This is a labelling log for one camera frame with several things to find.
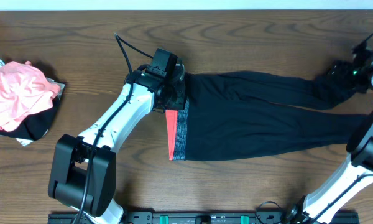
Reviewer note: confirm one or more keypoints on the black leggings red waistband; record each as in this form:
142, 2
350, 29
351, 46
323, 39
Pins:
240, 115

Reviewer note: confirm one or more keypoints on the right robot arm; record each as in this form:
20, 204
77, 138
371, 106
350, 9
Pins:
353, 175

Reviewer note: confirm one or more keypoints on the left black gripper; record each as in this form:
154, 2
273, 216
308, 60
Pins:
179, 104

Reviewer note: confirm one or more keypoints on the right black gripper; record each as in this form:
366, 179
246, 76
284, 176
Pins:
338, 71

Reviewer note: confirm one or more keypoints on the black folded garment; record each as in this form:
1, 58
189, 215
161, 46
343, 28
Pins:
35, 126

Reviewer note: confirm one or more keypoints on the pink crumpled garment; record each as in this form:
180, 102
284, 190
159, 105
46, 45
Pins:
24, 91

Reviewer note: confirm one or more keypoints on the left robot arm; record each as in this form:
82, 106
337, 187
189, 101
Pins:
83, 174

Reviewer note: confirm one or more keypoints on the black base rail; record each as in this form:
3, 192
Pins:
213, 218

